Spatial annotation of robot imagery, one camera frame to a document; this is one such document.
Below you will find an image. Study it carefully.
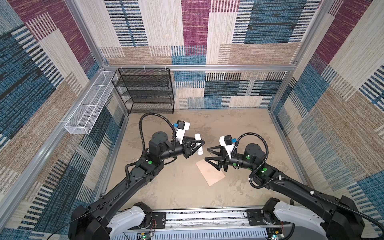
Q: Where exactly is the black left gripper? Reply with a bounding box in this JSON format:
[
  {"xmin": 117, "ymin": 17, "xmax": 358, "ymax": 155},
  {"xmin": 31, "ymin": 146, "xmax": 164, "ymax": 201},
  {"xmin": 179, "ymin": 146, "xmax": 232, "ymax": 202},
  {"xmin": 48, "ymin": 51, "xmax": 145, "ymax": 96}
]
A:
[{"xmin": 158, "ymin": 137, "xmax": 203, "ymax": 163}]

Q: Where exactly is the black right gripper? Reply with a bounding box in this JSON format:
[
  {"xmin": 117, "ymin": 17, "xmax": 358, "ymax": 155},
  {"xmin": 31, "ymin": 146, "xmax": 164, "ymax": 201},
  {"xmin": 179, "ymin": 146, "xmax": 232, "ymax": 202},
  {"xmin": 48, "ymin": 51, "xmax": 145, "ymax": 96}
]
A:
[{"xmin": 205, "ymin": 144, "xmax": 255, "ymax": 172}]

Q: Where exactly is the pink envelope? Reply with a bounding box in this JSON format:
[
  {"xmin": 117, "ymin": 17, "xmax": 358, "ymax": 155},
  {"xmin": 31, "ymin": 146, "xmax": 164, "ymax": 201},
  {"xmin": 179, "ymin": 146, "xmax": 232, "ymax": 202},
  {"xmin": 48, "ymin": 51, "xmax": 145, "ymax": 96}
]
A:
[{"xmin": 196, "ymin": 160, "xmax": 226, "ymax": 187}]

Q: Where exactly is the white glue stick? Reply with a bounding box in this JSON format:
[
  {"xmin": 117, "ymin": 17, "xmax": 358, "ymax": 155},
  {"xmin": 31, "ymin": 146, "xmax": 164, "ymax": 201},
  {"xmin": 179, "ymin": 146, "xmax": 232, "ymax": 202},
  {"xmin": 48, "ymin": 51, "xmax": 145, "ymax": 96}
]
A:
[{"xmin": 194, "ymin": 134, "xmax": 204, "ymax": 156}]

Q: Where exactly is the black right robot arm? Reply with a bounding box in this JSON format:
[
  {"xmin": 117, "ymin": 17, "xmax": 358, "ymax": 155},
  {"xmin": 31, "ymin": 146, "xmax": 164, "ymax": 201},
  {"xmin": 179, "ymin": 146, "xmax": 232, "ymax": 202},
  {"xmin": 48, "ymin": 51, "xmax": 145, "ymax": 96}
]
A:
[{"xmin": 205, "ymin": 143, "xmax": 365, "ymax": 240}]

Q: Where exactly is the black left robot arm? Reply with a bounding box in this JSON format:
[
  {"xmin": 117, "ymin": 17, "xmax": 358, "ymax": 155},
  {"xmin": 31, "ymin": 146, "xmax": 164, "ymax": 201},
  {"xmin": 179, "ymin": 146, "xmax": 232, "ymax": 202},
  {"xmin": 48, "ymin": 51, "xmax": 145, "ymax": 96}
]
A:
[{"xmin": 68, "ymin": 132, "xmax": 205, "ymax": 240}]

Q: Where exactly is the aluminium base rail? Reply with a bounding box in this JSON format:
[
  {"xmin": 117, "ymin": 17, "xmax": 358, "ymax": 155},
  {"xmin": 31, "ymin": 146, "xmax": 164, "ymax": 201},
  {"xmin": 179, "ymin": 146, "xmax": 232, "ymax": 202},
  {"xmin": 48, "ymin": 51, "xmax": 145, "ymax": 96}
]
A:
[{"xmin": 74, "ymin": 206, "xmax": 340, "ymax": 240}]

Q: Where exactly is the black wire shelf rack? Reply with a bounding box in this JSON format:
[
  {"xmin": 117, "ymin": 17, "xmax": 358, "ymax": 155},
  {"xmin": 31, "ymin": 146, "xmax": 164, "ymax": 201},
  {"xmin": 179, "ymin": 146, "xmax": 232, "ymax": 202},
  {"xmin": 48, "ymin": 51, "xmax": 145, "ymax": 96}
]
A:
[{"xmin": 112, "ymin": 68, "xmax": 175, "ymax": 114}]

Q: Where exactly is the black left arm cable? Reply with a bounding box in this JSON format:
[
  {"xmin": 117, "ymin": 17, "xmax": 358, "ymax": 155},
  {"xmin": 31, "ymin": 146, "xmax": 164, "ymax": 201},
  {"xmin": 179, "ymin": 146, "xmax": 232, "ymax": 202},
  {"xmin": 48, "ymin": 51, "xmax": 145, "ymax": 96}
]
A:
[{"xmin": 124, "ymin": 112, "xmax": 177, "ymax": 190}]

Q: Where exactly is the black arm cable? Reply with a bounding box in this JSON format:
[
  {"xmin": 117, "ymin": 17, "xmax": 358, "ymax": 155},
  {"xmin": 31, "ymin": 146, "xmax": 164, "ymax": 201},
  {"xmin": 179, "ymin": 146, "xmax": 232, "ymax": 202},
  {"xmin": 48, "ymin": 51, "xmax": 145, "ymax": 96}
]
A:
[
  {"xmin": 124, "ymin": 112, "xmax": 177, "ymax": 190},
  {"xmin": 235, "ymin": 131, "xmax": 384, "ymax": 238}
]

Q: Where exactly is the white wire mesh basket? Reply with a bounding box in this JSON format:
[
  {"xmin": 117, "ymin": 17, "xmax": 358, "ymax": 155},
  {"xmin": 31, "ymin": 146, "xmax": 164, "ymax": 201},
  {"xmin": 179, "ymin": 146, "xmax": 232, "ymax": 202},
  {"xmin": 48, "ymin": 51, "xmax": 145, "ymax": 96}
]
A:
[{"xmin": 65, "ymin": 71, "xmax": 115, "ymax": 135}]

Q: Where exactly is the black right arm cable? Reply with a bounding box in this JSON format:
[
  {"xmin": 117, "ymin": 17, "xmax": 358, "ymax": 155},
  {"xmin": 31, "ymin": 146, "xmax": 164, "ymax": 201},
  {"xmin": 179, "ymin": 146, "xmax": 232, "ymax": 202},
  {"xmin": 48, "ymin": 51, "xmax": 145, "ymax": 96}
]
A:
[{"xmin": 235, "ymin": 131, "xmax": 384, "ymax": 238}]

